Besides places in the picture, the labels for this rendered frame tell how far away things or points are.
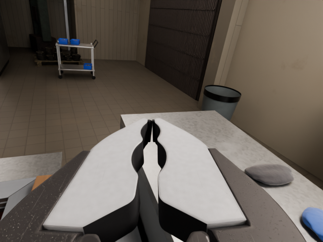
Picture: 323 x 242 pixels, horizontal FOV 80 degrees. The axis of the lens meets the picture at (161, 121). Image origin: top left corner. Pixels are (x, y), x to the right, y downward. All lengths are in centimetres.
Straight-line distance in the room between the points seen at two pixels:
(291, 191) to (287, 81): 251
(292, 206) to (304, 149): 247
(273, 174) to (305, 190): 12
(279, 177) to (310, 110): 234
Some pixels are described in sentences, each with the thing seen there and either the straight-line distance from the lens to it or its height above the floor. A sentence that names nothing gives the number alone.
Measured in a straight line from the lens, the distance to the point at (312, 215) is 75.
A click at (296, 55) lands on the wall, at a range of 322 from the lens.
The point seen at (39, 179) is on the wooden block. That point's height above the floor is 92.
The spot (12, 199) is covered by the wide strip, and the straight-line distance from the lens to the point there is 94.
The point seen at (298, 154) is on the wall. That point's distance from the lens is 328.
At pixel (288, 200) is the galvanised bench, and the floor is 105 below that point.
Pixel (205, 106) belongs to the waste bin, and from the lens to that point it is 305.
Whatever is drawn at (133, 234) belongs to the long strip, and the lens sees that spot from 76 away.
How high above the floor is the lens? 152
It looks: 27 degrees down
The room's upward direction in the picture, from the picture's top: 8 degrees clockwise
